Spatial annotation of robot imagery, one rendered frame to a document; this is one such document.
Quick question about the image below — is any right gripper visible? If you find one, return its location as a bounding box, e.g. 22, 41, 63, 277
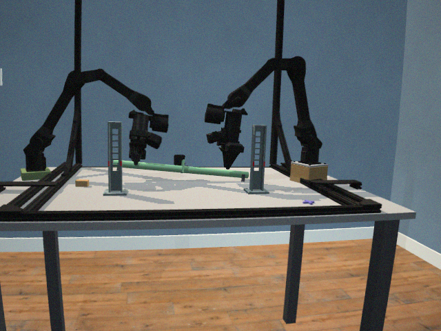
129, 124, 148, 166

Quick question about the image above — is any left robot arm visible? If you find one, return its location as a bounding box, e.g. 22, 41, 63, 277
205, 56, 322, 165

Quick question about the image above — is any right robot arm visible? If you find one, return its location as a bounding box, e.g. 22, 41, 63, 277
23, 68, 169, 172

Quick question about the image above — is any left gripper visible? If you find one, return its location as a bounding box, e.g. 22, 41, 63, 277
217, 125, 244, 170

